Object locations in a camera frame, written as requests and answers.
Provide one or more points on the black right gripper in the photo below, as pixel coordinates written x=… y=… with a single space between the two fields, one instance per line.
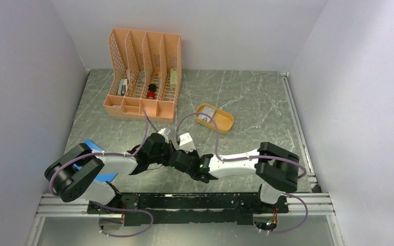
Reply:
x=194 y=152

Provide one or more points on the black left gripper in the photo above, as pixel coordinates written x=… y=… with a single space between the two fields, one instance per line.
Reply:
x=169 y=145

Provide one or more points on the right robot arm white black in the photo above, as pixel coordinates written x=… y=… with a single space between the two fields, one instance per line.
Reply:
x=279 y=169

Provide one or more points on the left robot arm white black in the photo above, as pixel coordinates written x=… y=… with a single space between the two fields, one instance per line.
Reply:
x=74 y=175

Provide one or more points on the card in yellow tray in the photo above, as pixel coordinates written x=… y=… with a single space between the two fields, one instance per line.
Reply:
x=207 y=113

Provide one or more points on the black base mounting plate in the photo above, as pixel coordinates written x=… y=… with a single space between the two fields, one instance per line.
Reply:
x=180 y=208

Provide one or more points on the yellow oval tray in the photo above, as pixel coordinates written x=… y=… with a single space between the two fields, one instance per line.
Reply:
x=223 y=119

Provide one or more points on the blue notebook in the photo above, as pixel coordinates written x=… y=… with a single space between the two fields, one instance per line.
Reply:
x=100 y=177

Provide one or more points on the red black small bottle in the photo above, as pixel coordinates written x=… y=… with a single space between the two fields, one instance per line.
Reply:
x=151 y=91

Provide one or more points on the grey white utility knife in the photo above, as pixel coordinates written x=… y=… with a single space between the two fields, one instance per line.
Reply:
x=123 y=85

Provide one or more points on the pale green eraser box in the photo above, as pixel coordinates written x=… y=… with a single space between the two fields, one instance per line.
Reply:
x=173 y=78

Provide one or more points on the peach plastic file organizer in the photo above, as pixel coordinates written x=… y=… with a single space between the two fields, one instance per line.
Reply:
x=145 y=58

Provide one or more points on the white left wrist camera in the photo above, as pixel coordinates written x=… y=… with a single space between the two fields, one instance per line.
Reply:
x=165 y=132

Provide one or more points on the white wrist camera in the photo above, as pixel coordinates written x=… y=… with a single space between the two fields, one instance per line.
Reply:
x=165 y=132
x=186 y=143

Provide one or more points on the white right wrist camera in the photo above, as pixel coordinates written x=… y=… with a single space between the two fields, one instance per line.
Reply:
x=186 y=143

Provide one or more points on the aluminium rail frame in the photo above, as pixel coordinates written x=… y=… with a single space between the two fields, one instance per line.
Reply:
x=310 y=217

